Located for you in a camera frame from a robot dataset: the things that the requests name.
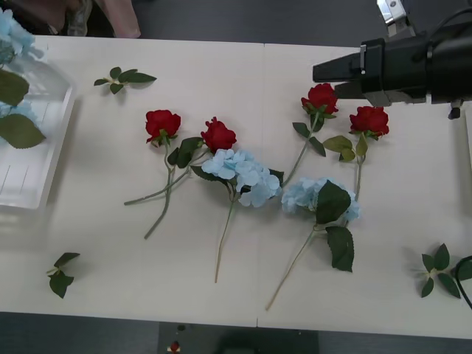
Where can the red rose with pale leaves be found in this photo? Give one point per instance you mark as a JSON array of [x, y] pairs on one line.
[[368, 119]]

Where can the red rose with dark leaves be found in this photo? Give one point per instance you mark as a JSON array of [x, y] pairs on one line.
[[321, 97]]

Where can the person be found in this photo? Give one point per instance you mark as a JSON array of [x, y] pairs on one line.
[[125, 18]]

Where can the loose green leaf twig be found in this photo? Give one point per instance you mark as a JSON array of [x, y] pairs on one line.
[[59, 284], [142, 77], [441, 258]]

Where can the pale blue flower with stem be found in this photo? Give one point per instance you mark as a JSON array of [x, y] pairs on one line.
[[18, 131], [22, 40]]

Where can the red rose with straight stem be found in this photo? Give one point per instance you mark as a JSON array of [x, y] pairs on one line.
[[162, 123]]

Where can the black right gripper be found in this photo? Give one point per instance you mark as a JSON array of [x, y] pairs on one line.
[[398, 66]]

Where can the shallow white plastic box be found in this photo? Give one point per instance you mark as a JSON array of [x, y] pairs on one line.
[[55, 147]]

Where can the red rose with long stem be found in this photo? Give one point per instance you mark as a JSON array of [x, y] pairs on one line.
[[217, 134]]

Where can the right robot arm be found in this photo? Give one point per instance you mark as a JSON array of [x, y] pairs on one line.
[[450, 70]]

